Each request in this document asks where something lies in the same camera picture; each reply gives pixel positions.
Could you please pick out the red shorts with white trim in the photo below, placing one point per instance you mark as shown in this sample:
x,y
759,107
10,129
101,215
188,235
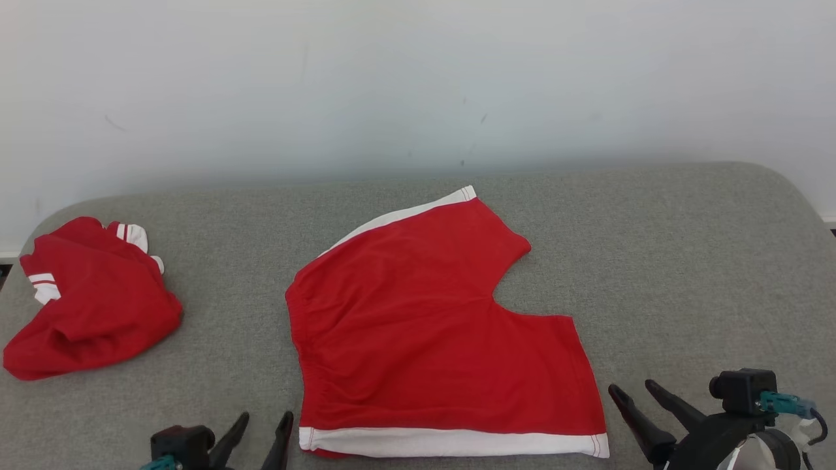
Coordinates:
x,y
424,326

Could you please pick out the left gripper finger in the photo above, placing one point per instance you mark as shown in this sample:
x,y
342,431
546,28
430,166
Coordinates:
x,y
228,450
279,450

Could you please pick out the grey fabric sofa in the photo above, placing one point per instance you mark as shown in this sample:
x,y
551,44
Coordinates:
x,y
686,274

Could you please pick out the red Bulls 23 jersey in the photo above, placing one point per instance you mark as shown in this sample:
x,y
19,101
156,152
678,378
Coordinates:
x,y
91,307

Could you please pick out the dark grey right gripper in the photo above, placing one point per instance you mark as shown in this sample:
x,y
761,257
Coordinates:
x,y
705,450

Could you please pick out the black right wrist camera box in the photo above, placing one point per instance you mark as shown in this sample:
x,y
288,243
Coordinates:
x,y
744,391

